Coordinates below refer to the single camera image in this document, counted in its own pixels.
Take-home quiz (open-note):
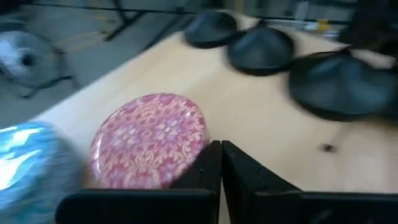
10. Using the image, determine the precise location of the black table frame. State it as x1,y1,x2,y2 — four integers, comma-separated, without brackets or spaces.
104,6,200,54

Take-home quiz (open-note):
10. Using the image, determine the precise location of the black candlestick holder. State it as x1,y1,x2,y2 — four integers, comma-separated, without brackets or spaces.
226,18,295,78
182,8,241,50
287,43,398,123

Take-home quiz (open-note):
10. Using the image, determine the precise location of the blue glitter ball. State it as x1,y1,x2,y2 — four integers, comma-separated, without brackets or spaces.
0,120,86,224

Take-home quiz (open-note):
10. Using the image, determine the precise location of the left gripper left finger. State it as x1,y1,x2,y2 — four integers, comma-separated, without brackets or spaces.
55,140,222,224

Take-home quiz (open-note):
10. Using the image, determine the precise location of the pink patterned candle tin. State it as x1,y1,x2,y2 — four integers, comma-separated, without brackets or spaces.
89,92,210,190

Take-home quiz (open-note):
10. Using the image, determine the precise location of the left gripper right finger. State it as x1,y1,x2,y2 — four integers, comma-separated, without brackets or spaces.
221,140,398,224

